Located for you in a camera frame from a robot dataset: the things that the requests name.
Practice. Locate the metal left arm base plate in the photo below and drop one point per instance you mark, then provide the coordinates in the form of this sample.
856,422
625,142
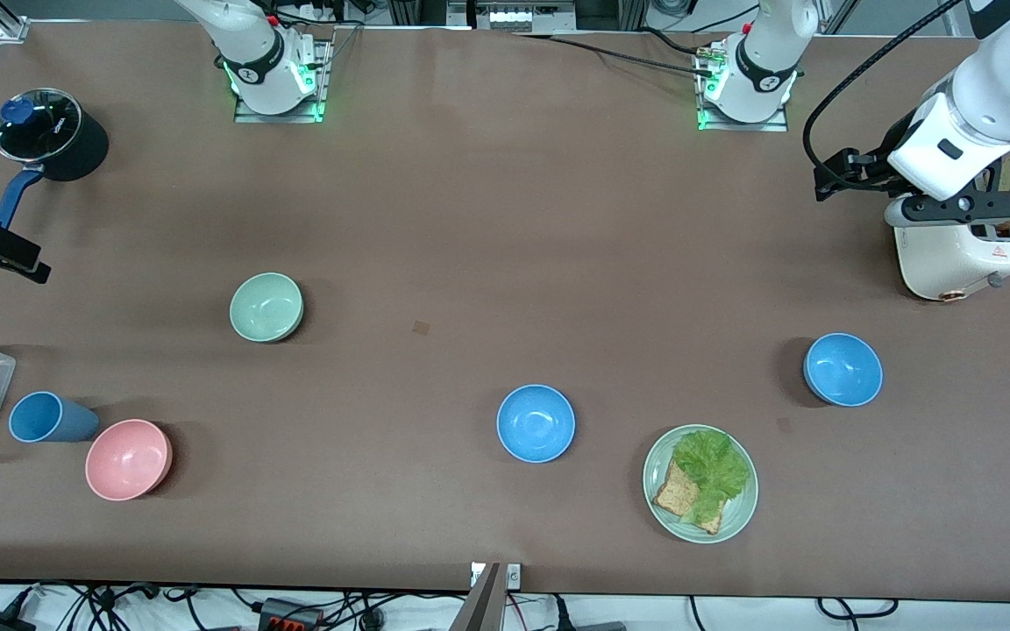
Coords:
772,124

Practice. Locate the blue plastic cup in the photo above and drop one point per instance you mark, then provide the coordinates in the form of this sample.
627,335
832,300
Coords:
40,417

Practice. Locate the pale green plate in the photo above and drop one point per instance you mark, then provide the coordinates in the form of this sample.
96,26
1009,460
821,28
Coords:
737,508

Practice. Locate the brown bread slice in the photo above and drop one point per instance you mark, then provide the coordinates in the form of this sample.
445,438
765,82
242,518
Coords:
673,495

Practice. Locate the pink bowl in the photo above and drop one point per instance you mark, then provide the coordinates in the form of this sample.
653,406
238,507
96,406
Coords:
128,459

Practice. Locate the cream white toaster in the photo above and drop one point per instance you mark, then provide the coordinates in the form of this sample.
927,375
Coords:
943,263

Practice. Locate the aluminium frame profile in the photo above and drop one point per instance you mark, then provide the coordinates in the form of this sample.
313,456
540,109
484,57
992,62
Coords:
5,22

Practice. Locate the black power adapter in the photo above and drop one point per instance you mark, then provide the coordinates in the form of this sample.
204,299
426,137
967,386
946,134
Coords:
1,622

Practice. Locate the grey control box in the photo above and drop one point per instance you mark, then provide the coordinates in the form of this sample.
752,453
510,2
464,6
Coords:
509,16

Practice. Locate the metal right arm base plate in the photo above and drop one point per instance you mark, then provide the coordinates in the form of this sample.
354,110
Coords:
323,79

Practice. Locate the black and red power strip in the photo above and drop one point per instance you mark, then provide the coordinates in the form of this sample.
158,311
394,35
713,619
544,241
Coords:
290,615

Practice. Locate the blue bowl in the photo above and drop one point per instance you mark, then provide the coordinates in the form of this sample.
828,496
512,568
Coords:
842,370
536,423

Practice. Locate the pale green bowl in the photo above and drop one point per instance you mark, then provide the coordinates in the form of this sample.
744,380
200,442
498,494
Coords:
266,307

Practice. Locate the grey metal camera bracket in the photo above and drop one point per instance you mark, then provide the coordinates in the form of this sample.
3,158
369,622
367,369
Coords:
480,605

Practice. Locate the glass lid with blue knob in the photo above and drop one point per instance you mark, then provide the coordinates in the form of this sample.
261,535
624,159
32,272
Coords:
36,123

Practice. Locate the green lettuce leaf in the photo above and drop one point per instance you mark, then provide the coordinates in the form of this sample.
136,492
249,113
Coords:
714,469

